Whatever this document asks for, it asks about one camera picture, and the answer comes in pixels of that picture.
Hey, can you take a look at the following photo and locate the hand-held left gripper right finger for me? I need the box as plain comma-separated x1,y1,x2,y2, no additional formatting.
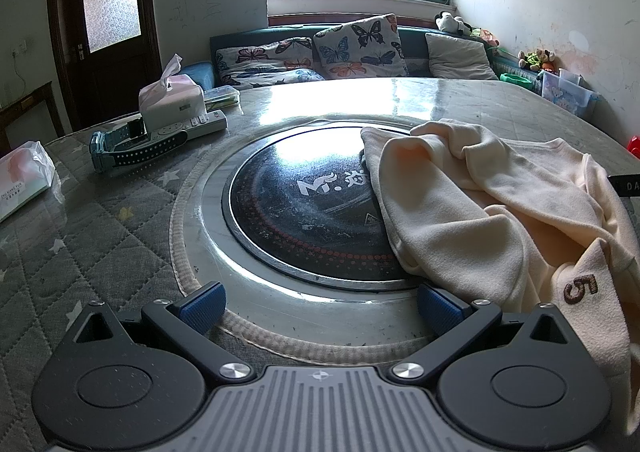
387,282,577,383

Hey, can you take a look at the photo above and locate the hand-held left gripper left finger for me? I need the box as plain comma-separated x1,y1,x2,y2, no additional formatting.
65,281,257,381

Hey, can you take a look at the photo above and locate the cream sweatshirt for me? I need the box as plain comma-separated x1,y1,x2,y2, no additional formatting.
360,118,640,438

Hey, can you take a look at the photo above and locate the clear plastic storage box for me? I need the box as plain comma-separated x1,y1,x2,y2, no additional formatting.
537,68,601,122

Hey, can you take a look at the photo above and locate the round black induction cooker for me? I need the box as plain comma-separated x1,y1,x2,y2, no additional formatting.
221,121,426,293

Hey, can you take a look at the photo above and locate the brown plush toy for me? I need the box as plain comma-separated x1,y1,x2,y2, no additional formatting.
517,48,558,74

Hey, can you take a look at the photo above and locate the white remote control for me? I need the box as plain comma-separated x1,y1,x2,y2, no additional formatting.
145,109,228,143

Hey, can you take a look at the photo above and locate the white tissue box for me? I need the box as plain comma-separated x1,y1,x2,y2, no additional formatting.
138,53,206,129

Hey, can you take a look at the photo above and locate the flat green box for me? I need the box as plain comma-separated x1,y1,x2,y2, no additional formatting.
202,86,241,110

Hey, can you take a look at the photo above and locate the grey pillow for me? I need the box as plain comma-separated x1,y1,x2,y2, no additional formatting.
425,32,506,82

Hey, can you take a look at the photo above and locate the white and pink tissue pack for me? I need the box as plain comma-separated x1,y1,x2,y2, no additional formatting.
0,141,64,224

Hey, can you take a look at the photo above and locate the blue cushion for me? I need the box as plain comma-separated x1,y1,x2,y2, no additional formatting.
180,61,217,91

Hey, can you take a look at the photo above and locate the panda plush toy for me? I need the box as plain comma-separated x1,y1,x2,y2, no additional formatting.
434,11,479,37

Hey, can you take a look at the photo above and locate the long butterfly print pillow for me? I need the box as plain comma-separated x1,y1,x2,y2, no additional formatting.
215,37,327,91

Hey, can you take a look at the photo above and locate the dark wooden door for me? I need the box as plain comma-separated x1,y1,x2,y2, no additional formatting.
46,0,164,131

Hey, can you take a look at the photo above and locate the dark teal sofa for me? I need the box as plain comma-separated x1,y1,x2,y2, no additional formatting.
209,22,542,89

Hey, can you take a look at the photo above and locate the square butterfly print pillow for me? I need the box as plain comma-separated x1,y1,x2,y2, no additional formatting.
312,13,410,81

